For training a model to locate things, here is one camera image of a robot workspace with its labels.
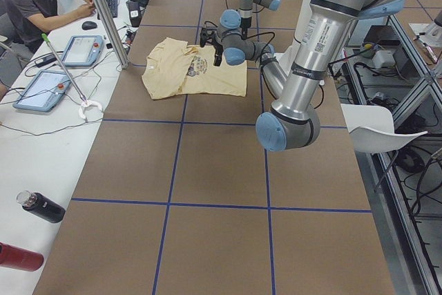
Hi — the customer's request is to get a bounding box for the person in grey shirt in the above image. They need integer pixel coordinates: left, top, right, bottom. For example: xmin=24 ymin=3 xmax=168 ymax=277
xmin=5 ymin=0 xmax=95 ymax=53

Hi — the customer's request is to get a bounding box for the red water bottle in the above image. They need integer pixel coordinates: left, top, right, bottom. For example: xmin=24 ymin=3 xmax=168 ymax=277
xmin=1 ymin=243 xmax=44 ymax=272

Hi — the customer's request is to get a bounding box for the upper blue teach pendant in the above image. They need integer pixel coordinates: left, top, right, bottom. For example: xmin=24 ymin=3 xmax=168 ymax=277
xmin=61 ymin=35 xmax=104 ymax=67

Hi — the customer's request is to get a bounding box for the black computer mouse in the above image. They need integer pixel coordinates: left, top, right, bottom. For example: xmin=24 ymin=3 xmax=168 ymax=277
xmin=81 ymin=21 xmax=97 ymax=30

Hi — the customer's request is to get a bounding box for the cream long sleeve shirt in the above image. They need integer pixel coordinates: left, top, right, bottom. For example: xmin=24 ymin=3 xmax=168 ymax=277
xmin=142 ymin=37 xmax=247 ymax=99

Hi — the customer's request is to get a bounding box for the black water bottle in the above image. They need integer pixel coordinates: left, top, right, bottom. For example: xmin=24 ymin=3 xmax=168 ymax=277
xmin=16 ymin=190 xmax=66 ymax=223

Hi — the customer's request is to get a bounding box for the white ring tool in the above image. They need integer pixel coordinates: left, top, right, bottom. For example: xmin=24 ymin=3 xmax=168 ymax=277
xmin=78 ymin=99 xmax=104 ymax=122

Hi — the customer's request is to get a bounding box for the black keyboard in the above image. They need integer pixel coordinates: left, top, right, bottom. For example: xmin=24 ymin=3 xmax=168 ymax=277
xmin=101 ymin=0 xmax=119 ymax=19

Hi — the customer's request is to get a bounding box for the aluminium frame post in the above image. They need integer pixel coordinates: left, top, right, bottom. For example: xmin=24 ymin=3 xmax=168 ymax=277
xmin=94 ymin=0 xmax=129 ymax=69

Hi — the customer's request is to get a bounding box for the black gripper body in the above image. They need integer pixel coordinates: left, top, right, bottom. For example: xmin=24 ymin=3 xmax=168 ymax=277
xmin=213 ymin=34 xmax=224 ymax=56
xmin=240 ymin=17 xmax=251 ymax=29

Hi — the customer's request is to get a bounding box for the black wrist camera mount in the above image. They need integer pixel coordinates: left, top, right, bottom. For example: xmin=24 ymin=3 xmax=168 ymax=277
xmin=200 ymin=21 xmax=218 ymax=47

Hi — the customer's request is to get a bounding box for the metal rod green handle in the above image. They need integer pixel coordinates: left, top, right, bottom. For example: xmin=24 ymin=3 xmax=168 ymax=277
xmin=41 ymin=33 xmax=87 ymax=105

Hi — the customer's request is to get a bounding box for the lower blue teach pendant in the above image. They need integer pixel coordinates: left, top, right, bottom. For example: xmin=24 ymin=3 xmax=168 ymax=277
xmin=13 ymin=70 xmax=71 ymax=113

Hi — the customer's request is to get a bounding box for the white plastic chair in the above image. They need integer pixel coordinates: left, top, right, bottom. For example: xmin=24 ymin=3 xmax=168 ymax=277
xmin=340 ymin=104 xmax=427 ymax=153

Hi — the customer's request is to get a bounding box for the blue teach pendant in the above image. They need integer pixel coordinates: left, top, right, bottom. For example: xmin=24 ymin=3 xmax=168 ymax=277
xmin=13 ymin=70 xmax=71 ymax=113
xmin=61 ymin=35 xmax=104 ymax=67

